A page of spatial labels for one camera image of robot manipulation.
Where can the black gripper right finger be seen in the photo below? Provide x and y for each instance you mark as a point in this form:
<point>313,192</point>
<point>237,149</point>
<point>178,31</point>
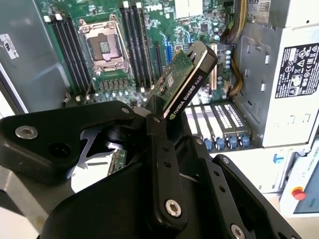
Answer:
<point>249,199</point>

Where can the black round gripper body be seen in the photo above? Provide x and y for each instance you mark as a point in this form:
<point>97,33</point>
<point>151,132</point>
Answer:
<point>112,211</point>

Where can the Nvidia Quadro graphics card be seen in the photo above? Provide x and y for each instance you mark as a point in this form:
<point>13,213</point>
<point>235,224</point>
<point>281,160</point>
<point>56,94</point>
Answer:
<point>174,72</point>

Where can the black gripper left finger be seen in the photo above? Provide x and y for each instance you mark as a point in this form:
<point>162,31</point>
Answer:
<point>62,122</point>

